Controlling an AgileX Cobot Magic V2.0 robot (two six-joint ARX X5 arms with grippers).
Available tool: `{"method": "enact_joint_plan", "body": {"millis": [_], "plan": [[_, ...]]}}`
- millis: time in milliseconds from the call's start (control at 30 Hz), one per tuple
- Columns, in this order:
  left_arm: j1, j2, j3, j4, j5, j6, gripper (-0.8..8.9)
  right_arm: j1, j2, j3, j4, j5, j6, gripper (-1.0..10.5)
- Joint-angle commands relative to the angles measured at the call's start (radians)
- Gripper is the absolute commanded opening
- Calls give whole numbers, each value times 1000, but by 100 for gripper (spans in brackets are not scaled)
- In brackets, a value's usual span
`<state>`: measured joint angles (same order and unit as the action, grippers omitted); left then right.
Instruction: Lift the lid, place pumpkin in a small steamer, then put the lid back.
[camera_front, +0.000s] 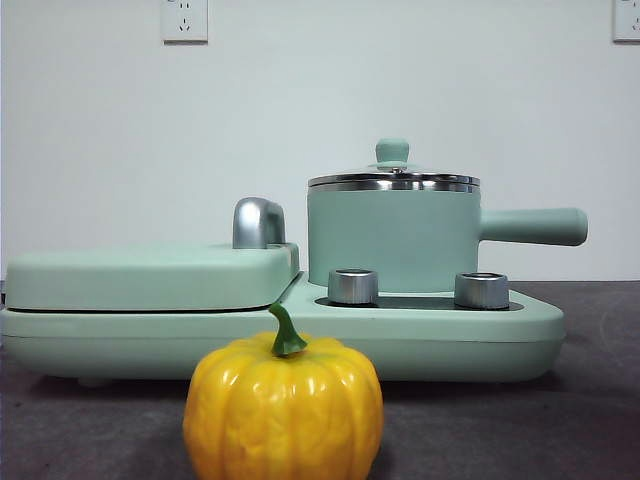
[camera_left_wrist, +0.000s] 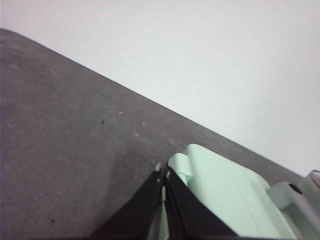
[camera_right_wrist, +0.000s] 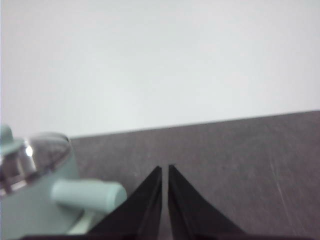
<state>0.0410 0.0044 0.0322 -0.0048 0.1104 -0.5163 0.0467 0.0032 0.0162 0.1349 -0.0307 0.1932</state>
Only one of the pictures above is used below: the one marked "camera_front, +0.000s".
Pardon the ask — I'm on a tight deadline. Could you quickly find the glass lid with green knob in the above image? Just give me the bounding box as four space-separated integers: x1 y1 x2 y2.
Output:
307 138 480 191

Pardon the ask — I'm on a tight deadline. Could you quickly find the yellow toy pumpkin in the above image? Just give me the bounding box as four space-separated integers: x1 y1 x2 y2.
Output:
182 302 385 480

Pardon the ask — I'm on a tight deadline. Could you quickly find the silver control knob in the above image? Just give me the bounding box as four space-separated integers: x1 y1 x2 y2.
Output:
453 272 510 309
327 268 380 306

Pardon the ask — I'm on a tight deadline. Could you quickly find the green breakfast machine base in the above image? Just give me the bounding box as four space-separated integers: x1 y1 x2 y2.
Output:
0 279 566 389

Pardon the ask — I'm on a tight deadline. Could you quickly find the green hinged griddle cover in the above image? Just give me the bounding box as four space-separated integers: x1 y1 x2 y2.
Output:
4 242 301 314

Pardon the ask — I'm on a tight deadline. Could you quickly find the green pot with long handle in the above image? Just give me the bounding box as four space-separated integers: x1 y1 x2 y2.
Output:
305 179 589 296

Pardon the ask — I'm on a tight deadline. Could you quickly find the silver cover handle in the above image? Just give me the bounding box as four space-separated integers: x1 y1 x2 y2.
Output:
232 197 287 250

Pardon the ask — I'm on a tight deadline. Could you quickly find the white wall socket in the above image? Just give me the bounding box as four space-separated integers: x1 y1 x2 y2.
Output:
161 0 210 44
612 0 640 43

